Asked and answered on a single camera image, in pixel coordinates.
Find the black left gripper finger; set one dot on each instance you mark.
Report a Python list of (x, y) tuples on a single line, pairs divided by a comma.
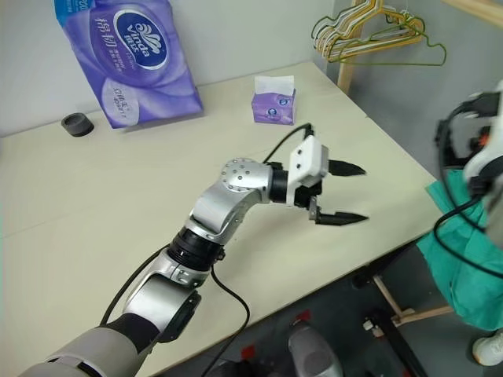
[(346, 169), (338, 218)]

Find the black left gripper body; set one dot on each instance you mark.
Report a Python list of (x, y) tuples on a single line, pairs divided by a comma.
[(306, 194)]

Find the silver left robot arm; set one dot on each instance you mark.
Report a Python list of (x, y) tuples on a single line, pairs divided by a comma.
[(232, 204)]

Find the small purple tissue box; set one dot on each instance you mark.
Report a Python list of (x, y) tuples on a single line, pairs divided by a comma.
[(273, 109)]

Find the wooden rack base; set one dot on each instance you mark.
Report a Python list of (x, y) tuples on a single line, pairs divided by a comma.
[(393, 302)]

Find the bunch of clothes hangers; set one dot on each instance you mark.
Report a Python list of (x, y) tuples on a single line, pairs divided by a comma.
[(393, 63)]

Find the grey rounded shape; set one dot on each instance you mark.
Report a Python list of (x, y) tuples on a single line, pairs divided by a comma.
[(314, 353)]

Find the white shoe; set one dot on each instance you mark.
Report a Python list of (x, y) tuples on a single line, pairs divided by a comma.
[(489, 349)]

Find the wooden rack beam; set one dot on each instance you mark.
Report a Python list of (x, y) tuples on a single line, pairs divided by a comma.
[(479, 13)]

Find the large purple tissue pack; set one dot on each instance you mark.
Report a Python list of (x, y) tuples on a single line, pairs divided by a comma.
[(137, 59)]

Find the black round cap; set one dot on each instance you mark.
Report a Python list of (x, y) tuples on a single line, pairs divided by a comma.
[(77, 125)]

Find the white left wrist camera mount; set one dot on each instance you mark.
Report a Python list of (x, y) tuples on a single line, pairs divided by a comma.
[(308, 157)]

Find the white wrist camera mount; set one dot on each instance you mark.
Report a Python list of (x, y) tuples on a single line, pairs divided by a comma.
[(308, 157), (487, 161)]

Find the wooden rack post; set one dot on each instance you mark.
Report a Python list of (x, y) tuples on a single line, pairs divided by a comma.
[(347, 74)]

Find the black table leg frame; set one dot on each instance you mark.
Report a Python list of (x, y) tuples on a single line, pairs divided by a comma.
[(397, 337)]

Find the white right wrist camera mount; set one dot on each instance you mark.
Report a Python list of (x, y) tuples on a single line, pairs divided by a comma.
[(487, 161)]

